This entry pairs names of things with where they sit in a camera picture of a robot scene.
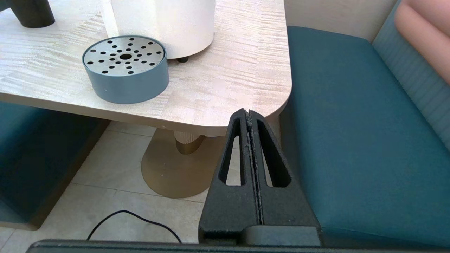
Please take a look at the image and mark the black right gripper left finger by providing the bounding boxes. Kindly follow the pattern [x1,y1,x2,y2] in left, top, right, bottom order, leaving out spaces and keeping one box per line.
[198,108,263,245]

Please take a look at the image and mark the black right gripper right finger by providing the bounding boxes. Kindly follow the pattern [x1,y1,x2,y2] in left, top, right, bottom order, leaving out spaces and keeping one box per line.
[248,111,320,227]

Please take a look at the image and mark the black plastic cup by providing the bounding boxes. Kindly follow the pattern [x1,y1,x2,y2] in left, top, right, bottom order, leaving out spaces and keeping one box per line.
[0,0,56,29]

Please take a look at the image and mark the teal upholstered bench sofa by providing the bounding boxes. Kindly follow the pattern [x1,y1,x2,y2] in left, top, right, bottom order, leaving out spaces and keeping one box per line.
[0,101,110,231]
[279,0,450,248]

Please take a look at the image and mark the large blue drip tray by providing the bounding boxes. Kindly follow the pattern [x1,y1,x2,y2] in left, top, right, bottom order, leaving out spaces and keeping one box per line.
[82,35,170,105]

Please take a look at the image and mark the clear water dispenser white base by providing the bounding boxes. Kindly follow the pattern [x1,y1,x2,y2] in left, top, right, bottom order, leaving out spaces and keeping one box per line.
[101,0,216,63]

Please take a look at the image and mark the black floor cable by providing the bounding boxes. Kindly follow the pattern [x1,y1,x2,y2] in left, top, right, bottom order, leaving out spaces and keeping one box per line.
[86,210,182,244]

